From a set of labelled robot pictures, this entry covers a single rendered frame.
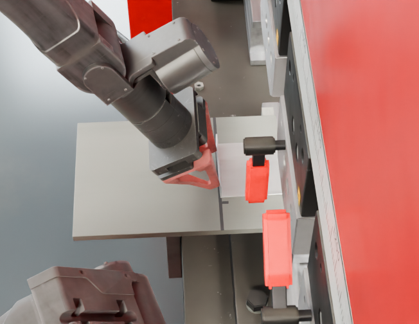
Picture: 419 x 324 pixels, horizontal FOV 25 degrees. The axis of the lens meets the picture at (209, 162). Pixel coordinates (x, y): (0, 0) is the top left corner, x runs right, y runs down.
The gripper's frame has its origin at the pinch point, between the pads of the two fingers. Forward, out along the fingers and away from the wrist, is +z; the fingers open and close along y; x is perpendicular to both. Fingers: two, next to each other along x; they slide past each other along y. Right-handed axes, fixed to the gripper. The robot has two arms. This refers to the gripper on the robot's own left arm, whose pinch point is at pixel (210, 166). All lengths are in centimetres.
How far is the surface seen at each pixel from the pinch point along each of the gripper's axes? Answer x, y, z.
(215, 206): 0.5, -4.9, 1.6
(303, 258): -7.3, -11.9, 8.5
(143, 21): 37, 85, 44
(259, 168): -13.3, -15.5, -15.1
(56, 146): 83, 86, 70
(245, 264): 2.2, -7.8, 11.7
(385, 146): -33, -41, -44
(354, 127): -31, -35, -39
